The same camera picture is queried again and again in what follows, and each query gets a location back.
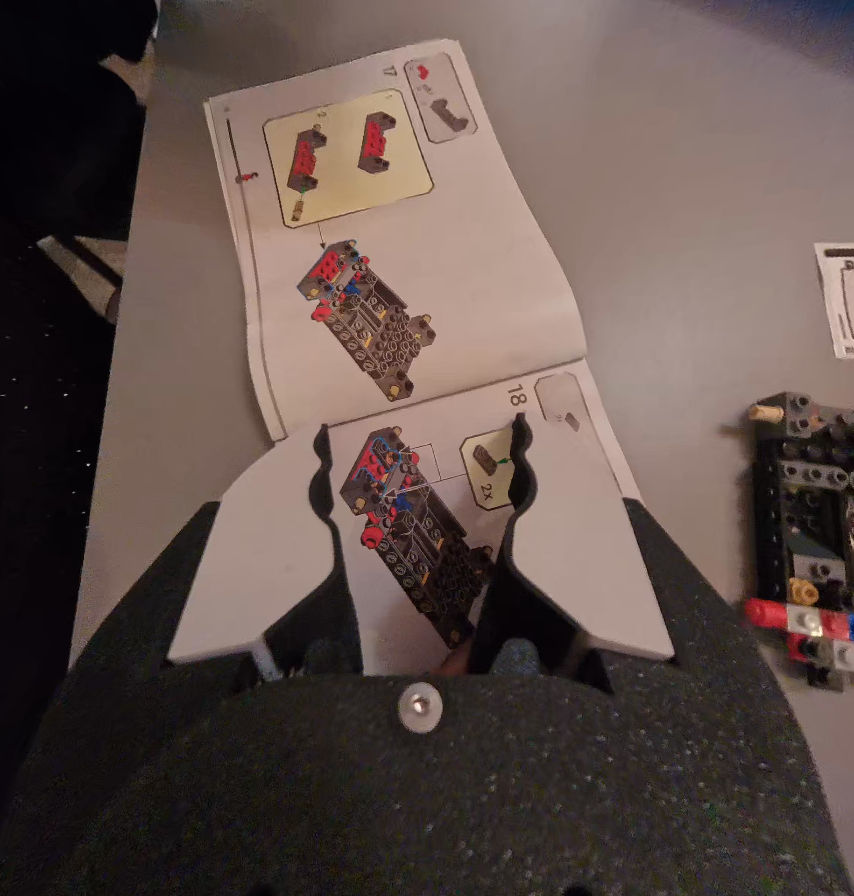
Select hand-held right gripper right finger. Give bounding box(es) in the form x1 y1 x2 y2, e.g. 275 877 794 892
466 412 678 676

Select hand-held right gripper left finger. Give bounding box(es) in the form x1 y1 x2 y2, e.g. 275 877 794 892
166 422 365 676

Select dark lego car chassis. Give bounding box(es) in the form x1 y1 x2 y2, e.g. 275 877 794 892
742 392 854 694

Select lego instruction booklet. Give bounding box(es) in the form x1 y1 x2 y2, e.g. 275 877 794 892
203 38 645 645

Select white sticker sheet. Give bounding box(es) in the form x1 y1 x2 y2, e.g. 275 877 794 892
813 241 854 361

